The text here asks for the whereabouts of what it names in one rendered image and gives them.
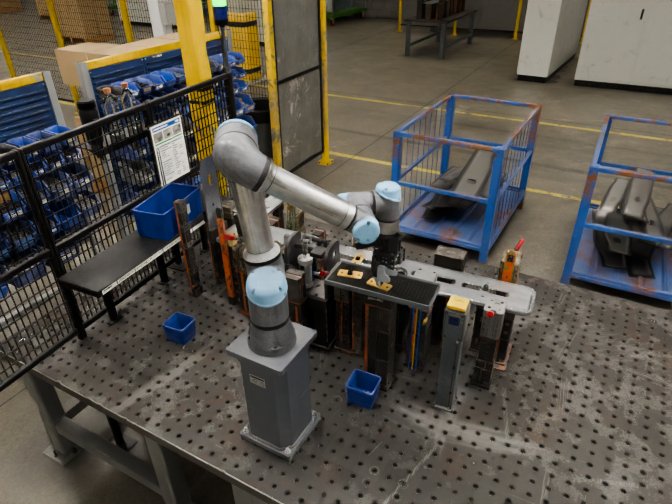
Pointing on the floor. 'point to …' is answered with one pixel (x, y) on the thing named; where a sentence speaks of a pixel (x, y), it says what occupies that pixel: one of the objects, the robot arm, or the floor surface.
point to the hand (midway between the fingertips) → (379, 280)
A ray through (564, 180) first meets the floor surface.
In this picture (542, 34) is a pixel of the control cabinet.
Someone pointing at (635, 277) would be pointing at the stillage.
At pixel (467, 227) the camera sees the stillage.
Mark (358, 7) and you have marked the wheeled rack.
